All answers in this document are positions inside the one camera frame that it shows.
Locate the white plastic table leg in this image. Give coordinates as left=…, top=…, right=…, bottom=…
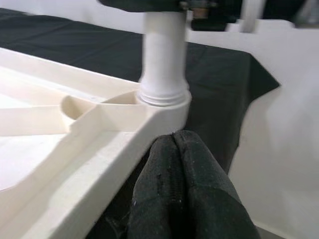
left=138, top=10, right=189, bottom=108

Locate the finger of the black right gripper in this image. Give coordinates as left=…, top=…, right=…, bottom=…
left=98, top=0, right=183, bottom=13

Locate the black tablecloth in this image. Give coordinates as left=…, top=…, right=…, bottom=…
left=0, top=7, right=282, bottom=239

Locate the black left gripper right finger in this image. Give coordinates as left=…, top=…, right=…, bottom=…
left=173, top=130, right=261, bottom=239

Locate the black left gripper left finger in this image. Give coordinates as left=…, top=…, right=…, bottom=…
left=127, top=135, right=186, bottom=239

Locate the white plastic table top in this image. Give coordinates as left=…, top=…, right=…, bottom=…
left=0, top=47, right=193, bottom=239

